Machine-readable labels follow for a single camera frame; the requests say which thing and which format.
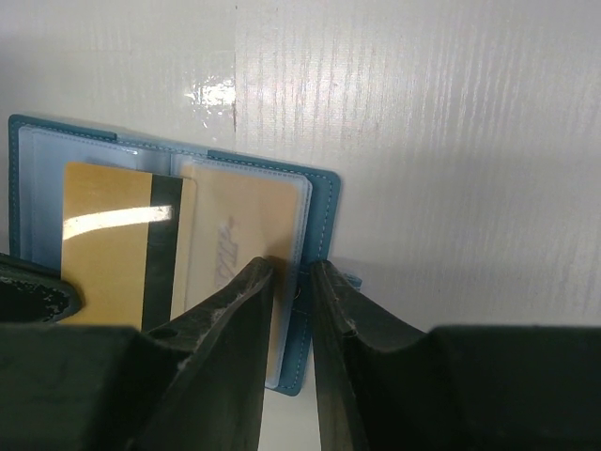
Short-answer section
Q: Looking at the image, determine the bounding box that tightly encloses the gold credit card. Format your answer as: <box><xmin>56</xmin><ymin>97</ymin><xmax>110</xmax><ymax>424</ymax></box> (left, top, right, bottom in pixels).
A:
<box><xmin>177</xmin><ymin>158</ymin><xmax>312</xmax><ymax>389</ymax></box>
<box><xmin>61</xmin><ymin>163</ymin><xmax>196</xmax><ymax>331</ymax></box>

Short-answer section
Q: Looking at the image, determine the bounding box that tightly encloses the blue leather card holder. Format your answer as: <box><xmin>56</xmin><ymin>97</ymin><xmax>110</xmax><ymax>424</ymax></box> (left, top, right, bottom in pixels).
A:
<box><xmin>8</xmin><ymin>115</ymin><xmax>341</xmax><ymax>397</ymax></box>

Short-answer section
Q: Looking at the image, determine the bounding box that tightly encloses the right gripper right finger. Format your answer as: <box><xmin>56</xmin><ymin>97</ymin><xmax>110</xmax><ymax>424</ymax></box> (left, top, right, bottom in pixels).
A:
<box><xmin>310</xmin><ymin>261</ymin><xmax>600</xmax><ymax>450</ymax></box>

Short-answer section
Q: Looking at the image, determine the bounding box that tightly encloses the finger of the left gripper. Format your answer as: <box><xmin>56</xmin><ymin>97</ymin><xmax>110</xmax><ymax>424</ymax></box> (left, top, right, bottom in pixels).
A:
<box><xmin>1</xmin><ymin>254</ymin><xmax>83</xmax><ymax>323</ymax></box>

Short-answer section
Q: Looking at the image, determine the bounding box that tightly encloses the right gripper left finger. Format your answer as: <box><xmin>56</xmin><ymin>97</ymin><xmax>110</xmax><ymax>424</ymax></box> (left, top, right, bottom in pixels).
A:
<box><xmin>1</xmin><ymin>257</ymin><xmax>274</xmax><ymax>450</ymax></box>

